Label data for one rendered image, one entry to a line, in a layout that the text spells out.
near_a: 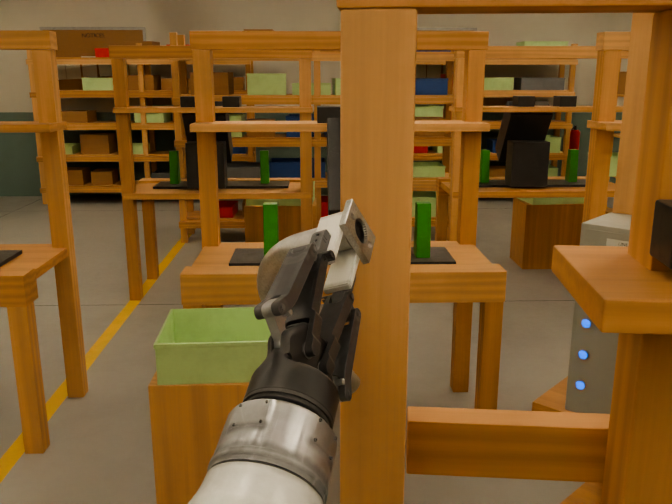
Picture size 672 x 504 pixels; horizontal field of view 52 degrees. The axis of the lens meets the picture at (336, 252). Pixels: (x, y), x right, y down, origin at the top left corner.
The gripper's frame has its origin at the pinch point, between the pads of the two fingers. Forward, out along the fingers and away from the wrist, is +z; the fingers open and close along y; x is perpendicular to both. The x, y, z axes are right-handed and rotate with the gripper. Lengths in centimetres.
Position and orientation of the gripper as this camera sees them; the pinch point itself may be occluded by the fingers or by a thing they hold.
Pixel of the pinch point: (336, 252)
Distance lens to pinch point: 68.8
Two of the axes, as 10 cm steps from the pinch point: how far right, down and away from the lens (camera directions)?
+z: 2.0, -6.8, 7.1
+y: -4.6, -7.0, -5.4
